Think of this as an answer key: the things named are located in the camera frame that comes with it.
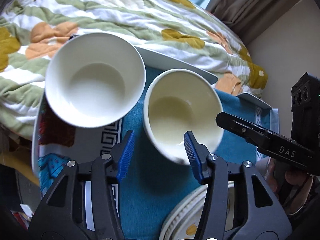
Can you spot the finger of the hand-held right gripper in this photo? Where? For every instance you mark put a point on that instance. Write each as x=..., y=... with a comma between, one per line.
x=240, y=129

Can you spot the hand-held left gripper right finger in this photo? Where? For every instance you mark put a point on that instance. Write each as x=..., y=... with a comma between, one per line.
x=192, y=155

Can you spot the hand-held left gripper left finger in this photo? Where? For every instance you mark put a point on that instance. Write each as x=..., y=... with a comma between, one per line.
x=126, y=152

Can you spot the cream bowl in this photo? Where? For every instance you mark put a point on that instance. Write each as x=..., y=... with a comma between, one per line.
x=180, y=115

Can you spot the ribbed plate with yellow flower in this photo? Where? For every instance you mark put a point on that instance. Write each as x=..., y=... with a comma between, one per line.
x=180, y=212

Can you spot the white bowl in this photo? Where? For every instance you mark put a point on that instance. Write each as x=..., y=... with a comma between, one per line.
x=95, y=80

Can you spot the person's right hand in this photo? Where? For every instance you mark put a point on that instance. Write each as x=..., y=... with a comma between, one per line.
x=296, y=182

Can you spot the key border printed cloth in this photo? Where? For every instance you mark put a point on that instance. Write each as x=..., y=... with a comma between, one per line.
x=110, y=140

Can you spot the grey tray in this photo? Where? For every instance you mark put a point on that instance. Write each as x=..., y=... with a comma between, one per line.
x=255, y=101
x=175, y=63

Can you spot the teal tablecloth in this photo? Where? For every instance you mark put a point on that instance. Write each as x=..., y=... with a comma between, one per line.
x=155, y=185

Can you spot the brown curtain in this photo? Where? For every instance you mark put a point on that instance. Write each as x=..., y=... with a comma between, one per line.
x=250, y=2

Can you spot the floral quilt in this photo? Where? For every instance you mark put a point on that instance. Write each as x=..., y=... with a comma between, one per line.
x=100, y=10

